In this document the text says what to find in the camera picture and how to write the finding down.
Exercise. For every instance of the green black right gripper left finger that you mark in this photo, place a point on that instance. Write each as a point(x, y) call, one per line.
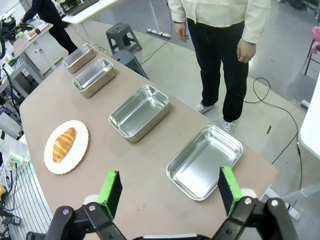
point(110, 193)

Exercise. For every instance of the golden brown croissant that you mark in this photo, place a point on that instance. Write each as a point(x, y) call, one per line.
point(64, 144)

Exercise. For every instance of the white sneaker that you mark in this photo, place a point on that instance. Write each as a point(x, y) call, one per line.
point(203, 107)
point(228, 126)

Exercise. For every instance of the white power strip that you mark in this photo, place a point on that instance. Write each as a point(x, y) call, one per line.
point(159, 33)

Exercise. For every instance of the large shallow steel tray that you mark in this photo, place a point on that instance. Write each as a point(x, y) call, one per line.
point(203, 162)

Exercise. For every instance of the white desk with wooden tray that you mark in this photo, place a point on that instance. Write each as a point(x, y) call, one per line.
point(87, 11)

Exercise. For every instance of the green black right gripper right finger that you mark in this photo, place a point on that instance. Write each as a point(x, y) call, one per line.
point(231, 191)

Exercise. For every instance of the white table with leg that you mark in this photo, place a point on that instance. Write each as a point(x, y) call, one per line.
point(303, 150)

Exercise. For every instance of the grey plastic stool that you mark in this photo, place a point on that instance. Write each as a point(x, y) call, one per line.
point(130, 62)
point(122, 37)

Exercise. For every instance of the person's left hand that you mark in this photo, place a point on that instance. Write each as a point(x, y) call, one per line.
point(245, 51)

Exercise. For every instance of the person in cream shirt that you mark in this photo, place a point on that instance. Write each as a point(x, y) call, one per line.
point(220, 50)

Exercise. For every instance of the person in black clothes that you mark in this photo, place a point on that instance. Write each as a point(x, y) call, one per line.
point(50, 22)

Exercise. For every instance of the person's right hand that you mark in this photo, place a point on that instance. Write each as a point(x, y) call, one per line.
point(181, 32)

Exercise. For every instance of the medium deep steel tray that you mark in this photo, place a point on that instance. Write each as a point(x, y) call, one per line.
point(139, 113)

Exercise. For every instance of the white cabinet with brown top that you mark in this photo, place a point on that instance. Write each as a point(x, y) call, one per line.
point(32, 57)

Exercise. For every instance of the pink cloth on chair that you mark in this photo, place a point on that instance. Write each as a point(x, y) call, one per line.
point(315, 40)

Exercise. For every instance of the white scalloped round plate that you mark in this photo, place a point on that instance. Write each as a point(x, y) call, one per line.
point(66, 147)

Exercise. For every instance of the small deep steel container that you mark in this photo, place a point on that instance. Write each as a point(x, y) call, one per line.
point(79, 58)
point(94, 77)

